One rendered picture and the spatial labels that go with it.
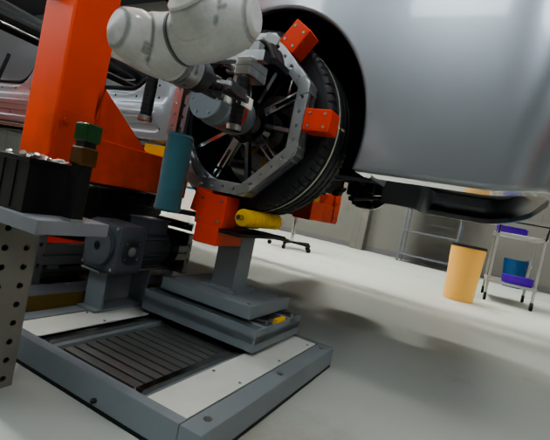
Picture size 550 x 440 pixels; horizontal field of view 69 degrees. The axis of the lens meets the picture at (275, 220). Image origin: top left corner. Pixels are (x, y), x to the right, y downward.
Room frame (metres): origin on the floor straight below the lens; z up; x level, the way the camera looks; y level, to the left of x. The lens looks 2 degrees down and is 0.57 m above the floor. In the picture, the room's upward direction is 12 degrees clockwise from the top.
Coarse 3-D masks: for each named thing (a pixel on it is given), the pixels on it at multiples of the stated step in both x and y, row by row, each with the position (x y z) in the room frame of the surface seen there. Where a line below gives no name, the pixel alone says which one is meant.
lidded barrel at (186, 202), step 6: (186, 186) 6.90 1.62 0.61; (186, 192) 6.91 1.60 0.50; (192, 192) 6.97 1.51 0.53; (186, 198) 6.92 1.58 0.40; (192, 198) 7.00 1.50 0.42; (186, 204) 6.94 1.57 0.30; (192, 210) 7.08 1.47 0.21; (168, 216) 6.99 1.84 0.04; (174, 216) 6.93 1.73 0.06; (180, 216) 6.93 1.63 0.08; (186, 216) 6.98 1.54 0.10
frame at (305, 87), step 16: (288, 64) 1.27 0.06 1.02; (304, 80) 1.24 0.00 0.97; (176, 96) 1.47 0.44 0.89; (304, 96) 1.24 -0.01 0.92; (176, 112) 1.47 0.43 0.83; (304, 112) 1.23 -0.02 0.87; (176, 128) 1.47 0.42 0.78; (288, 144) 1.24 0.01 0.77; (304, 144) 1.27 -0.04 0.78; (192, 160) 1.47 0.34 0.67; (272, 160) 1.27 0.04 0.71; (288, 160) 1.24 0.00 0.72; (192, 176) 1.40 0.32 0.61; (256, 176) 1.29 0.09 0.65; (272, 176) 1.31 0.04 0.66; (224, 192) 1.34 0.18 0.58; (240, 192) 1.31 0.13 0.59; (256, 192) 1.33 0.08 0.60
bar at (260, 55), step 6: (240, 54) 1.13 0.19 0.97; (246, 54) 1.12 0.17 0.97; (252, 54) 1.11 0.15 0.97; (258, 54) 1.10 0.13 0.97; (264, 54) 1.09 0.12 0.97; (270, 54) 1.11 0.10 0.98; (222, 60) 1.16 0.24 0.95; (228, 60) 1.15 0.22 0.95; (234, 60) 1.14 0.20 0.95; (258, 60) 1.10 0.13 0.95; (264, 60) 1.10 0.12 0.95
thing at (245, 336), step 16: (160, 288) 1.54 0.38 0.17; (144, 304) 1.48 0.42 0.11; (160, 304) 1.45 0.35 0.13; (176, 304) 1.41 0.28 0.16; (192, 304) 1.45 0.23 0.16; (176, 320) 1.41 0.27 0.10; (192, 320) 1.38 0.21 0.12; (208, 320) 1.35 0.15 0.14; (224, 320) 1.32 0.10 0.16; (240, 320) 1.35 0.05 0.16; (256, 320) 1.34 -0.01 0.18; (272, 320) 1.49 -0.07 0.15; (288, 320) 1.47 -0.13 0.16; (224, 336) 1.31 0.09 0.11; (240, 336) 1.28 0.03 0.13; (256, 336) 1.26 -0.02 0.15; (272, 336) 1.37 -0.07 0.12; (288, 336) 1.50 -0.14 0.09
